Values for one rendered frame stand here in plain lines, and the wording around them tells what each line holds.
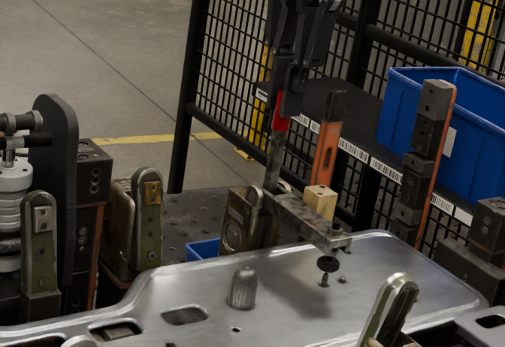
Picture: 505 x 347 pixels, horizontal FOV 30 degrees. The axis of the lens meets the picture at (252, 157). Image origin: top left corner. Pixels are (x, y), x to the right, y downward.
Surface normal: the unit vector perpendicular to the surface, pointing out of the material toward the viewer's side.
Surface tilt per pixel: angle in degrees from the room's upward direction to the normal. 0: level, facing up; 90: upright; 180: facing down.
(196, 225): 0
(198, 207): 0
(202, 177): 0
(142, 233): 78
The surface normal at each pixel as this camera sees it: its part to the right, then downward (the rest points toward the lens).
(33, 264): 0.58, 0.19
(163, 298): 0.15, -0.92
